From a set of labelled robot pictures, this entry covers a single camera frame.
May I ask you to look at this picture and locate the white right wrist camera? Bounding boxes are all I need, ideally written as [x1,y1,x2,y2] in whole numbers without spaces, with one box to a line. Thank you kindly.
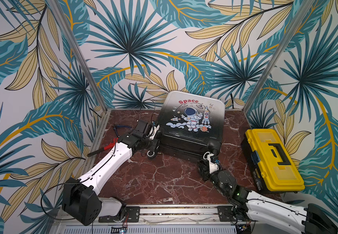
[206,153,220,174]

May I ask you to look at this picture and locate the blue handled pliers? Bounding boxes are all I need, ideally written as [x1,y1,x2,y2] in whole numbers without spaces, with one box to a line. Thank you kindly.
[112,124,132,137]

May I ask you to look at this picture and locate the yellow black plastic toolbox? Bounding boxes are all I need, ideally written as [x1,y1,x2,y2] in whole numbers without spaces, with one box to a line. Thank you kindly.
[241,129,305,194]

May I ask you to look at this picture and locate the white space-print kids suitcase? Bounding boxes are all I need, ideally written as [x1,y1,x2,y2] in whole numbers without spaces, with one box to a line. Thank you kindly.
[155,91,225,163]

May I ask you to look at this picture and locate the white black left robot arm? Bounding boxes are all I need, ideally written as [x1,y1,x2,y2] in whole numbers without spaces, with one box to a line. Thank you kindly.
[62,127,159,226]

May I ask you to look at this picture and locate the red handled wrench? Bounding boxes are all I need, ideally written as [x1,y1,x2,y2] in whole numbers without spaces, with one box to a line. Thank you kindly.
[87,137,118,157]

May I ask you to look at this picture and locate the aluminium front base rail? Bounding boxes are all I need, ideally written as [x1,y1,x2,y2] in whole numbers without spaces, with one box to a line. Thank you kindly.
[48,204,304,234]

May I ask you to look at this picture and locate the right aluminium corner post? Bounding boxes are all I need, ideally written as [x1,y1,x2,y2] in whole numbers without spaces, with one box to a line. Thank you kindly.
[243,0,315,114]

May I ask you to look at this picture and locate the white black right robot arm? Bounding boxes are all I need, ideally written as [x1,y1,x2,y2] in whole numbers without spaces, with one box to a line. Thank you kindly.
[197,159,338,234]

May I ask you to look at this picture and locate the left aluminium corner post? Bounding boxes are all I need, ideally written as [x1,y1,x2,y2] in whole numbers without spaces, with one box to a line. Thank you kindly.
[44,0,108,112]

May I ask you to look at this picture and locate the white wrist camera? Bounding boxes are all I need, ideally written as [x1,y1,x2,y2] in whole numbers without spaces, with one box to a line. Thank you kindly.
[206,153,220,174]
[148,125,160,139]

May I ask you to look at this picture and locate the aluminium corner post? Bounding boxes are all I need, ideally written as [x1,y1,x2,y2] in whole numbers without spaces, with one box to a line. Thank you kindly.
[44,0,108,112]
[243,0,315,114]

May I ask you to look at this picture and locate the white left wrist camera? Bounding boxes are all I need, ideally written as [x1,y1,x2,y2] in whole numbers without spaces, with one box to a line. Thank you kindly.
[148,125,160,139]

